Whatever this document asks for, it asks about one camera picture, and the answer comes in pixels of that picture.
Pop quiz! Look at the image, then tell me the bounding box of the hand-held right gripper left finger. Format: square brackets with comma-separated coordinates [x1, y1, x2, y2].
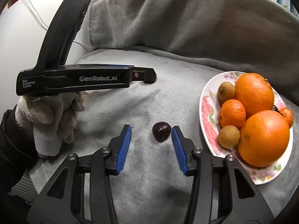
[27, 124, 132, 224]

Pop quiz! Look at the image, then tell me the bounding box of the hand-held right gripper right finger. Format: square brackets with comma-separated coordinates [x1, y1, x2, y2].
[171, 125, 274, 224]

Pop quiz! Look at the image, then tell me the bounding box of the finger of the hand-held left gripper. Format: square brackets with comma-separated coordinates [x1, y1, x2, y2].
[75, 63, 135, 69]
[130, 67, 156, 84]

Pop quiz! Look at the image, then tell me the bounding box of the dark cherry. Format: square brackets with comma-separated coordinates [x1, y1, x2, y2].
[152, 122, 172, 142]

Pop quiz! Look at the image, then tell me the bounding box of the floral white plate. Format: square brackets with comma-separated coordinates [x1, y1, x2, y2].
[199, 71, 293, 185]

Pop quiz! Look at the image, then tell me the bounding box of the brown longan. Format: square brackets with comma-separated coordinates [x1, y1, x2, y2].
[218, 125, 241, 149]
[218, 82, 236, 103]

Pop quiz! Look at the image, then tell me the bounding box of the small tangerine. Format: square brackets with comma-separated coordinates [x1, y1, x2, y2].
[279, 107, 293, 129]
[219, 99, 246, 129]

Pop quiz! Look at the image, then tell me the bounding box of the large orange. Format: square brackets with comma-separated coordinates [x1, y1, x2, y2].
[238, 110, 290, 167]
[235, 73, 274, 118]

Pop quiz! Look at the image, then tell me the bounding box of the person's left forearm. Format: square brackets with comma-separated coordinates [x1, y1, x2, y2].
[0, 105, 39, 192]

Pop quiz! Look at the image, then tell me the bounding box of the person's left hand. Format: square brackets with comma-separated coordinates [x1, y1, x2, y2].
[15, 91, 90, 158]

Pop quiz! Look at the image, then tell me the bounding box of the dark grey plush blanket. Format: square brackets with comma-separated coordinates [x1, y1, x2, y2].
[90, 0, 299, 80]

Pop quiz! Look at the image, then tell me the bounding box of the white ribbed panel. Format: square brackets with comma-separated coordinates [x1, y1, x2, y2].
[9, 168, 40, 196]

